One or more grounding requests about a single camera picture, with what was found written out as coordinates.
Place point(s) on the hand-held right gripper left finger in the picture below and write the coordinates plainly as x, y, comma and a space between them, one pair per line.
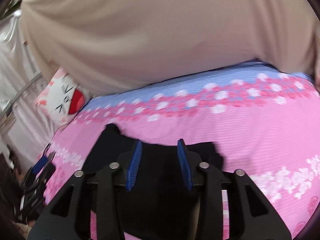
133, 166

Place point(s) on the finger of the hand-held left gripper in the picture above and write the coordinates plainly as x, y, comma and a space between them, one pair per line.
42, 164

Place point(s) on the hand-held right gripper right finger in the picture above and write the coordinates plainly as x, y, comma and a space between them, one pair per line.
185, 166

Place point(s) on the black pants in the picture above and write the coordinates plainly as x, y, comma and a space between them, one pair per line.
160, 155

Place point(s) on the white satin curtain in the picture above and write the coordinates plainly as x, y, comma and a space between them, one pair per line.
22, 125

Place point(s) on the cartoon cat face pillow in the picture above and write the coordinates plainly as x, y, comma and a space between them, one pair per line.
62, 97

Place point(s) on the pink floral bed sheet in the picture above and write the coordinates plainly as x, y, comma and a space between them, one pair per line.
250, 135

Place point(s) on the beige hanging cloth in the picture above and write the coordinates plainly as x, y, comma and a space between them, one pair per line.
150, 30

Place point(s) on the metal rail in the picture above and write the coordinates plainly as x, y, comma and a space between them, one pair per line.
23, 88

